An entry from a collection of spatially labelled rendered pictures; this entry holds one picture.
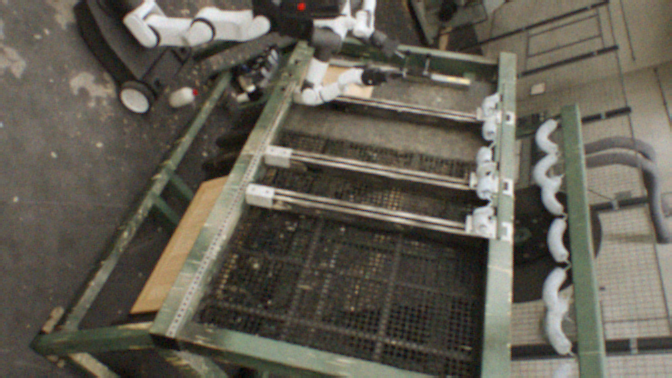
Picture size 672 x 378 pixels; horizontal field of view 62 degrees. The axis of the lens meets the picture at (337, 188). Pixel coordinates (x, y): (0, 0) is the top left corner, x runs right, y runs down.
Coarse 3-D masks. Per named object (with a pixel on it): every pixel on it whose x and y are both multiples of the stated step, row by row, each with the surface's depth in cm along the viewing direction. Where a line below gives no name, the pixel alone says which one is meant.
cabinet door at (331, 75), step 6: (330, 72) 334; (336, 72) 334; (342, 72) 334; (324, 78) 330; (330, 78) 330; (336, 78) 330; (300, 84) 325; (324, 84) 326; (354, 84) 326; (348, 90) 322; (354, 90) 323; (360, 90) 323; (366, 90) 322; (360, 96) 319; (366, 96) 318
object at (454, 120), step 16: (352, 96) 309; (496, 96) 285; (368, 112) 309; (384, 112) 306; (400, 112) 304; (416, 112) 301; (432, 112) 301; (448, 112) 302; (480, 112) 297; (496, 112) 297; (464, 128) 302; (480, 128) 299
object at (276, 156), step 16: (272, 160) 278; (288, 160) 276; (304, 160) 274; (320, 160) 275; (336, 160) 274; (352, 160) 274; (336, 176) 276; (352, 176) 274; (368, 176) 271; (384, 176) 269; (400, 176) 267; (416, 176) 269; (432, 176) 268; (480, 176) 256; (432, 192) 269; (448, 192) 267; (464, 192) 264; (496, 192) 257
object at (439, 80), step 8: (328, 64) 337; (336, 64) 336; (344, 64) 336; (352, 64) 337; (360, 64) 337; (408, 80) 333; (416, 80) 331; (424, 80) 330; (432, 80) 329; (440, 80) 328; (448, 80) 327; (456, 80) 328; (464, 88) 328
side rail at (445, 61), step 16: (352, 48) 354; (368, 48) 351; (400, 48) 348; (416, 48) 348; (400, 64) 354; (416, 64) 351; (432, 64) 349; (448, 64) 346; (464, 64) 344; (480, 64) 341; (496, 64) 339
